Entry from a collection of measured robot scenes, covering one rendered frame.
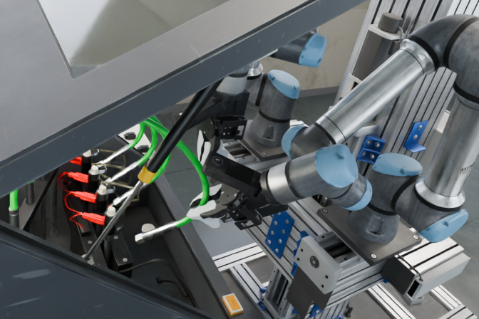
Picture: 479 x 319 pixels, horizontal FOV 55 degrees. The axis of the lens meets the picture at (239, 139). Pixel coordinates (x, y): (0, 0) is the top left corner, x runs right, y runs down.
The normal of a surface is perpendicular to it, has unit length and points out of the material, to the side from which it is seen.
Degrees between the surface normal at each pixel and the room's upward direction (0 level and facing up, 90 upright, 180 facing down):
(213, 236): 0
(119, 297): 90
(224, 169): 18
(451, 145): 100
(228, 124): 90
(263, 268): 0
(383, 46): 90
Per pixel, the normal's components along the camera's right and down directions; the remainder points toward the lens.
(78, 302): 0.46, 0.54
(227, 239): 0.22, -0.84
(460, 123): -0.74, 0.36
